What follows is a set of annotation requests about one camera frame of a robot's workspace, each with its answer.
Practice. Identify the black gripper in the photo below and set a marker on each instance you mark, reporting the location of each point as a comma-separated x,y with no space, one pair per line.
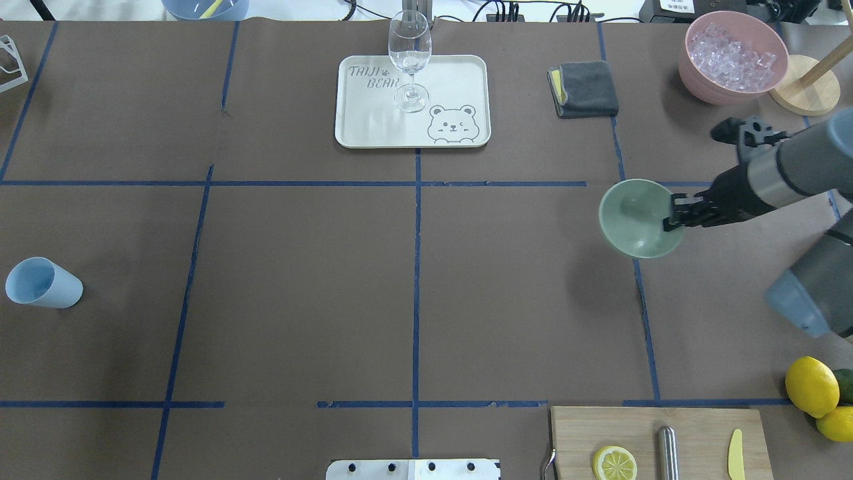
730,192

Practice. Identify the green bowl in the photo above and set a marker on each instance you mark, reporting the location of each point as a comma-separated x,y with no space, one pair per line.
631,215

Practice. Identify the light blue plastic cup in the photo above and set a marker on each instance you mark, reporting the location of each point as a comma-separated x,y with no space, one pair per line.
39,282

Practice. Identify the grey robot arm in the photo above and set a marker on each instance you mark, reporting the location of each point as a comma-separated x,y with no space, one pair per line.
782,176

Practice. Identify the pink bowl with ice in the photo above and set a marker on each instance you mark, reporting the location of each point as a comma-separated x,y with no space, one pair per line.
730,57

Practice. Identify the blue basin bowl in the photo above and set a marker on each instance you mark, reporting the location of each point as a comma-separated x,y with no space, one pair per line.
207,10

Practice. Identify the grey folded cloth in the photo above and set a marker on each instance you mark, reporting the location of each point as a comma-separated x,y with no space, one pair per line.
583,90

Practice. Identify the wooden mug stand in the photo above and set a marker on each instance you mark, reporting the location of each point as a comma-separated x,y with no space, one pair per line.
809,87

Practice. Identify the yellow lemon upper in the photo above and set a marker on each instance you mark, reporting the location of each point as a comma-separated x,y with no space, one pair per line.
812,387

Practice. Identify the yellow lemon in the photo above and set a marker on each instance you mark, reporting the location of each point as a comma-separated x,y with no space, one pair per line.
812,387
837,425

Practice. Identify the wooden cutting board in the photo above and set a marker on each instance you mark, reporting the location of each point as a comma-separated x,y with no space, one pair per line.
702,439

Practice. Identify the green lime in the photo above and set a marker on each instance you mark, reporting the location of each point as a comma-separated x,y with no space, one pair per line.
844,378

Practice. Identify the cream bear tray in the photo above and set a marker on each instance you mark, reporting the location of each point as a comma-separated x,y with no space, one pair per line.
457,115

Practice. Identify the yellow plastic knife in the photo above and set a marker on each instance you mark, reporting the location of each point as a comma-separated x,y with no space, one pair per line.
735,456

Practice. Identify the yellow lemon lower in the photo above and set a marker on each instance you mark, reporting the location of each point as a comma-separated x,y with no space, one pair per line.
837,425

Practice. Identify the lemon half slice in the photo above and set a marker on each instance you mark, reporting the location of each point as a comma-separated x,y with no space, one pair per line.
614,462

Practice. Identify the clear wine glass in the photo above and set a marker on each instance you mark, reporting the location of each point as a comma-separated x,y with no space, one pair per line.
409,48

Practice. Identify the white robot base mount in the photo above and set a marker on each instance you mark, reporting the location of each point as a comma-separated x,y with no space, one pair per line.
477,468

